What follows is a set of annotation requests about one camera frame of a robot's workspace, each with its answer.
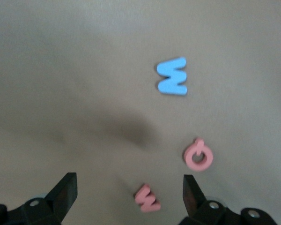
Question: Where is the dark blue foam letter W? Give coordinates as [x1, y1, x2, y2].
[156, 57, 188, 96]

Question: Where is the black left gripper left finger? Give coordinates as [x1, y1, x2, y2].
[0, 172, 78, 225]

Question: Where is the pink foam letter M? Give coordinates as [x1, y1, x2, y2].
[134, 183, 162, 213]

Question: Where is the pink foam letter Q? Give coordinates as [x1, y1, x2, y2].
[184, 137, 214, 173]

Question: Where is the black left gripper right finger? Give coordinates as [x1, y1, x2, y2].
[180, 174, 279, 225]

